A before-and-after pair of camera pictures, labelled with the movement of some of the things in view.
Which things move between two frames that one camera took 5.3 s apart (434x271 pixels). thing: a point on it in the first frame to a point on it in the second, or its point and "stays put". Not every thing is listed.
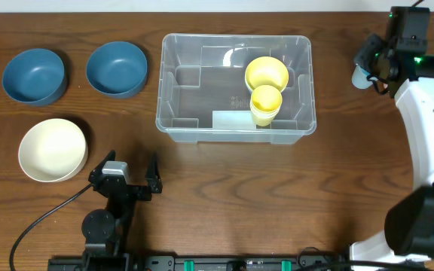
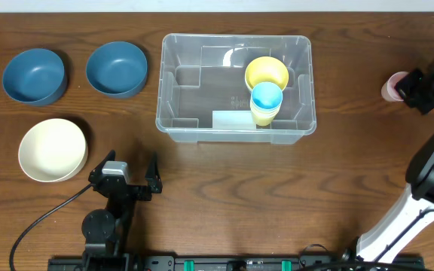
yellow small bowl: (266, 71) stays put
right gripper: (370, 50) to (416, 91)
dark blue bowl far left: (35, 77) stays put
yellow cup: (265, 103) stays put
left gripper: (129, 189) stays put
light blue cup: (359, 78) to (267, 95)
